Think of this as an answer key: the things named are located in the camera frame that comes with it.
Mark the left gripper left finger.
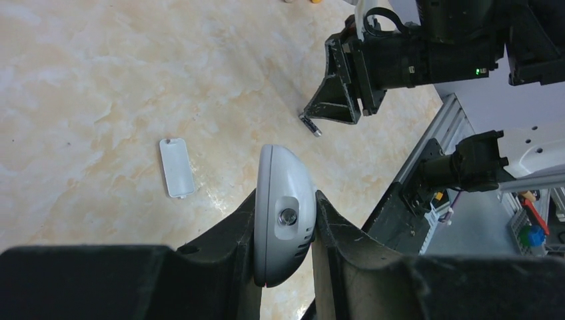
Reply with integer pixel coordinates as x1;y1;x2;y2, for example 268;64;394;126
1;194;262;319

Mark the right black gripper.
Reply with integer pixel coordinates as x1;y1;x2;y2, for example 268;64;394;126
302;15;386;125

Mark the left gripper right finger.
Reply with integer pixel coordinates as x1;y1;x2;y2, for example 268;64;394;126
312;191;564;319

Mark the black battery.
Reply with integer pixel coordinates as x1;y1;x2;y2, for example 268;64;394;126
298;113;322;137

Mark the white remote control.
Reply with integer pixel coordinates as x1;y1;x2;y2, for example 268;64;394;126
253;144;316;287

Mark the white battery cover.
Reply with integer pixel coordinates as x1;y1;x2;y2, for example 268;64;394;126
159;138;195;199

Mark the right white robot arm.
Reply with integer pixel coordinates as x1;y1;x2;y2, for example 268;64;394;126
300;1;564;207

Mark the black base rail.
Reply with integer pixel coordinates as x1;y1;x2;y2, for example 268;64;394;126
362;95;475;257

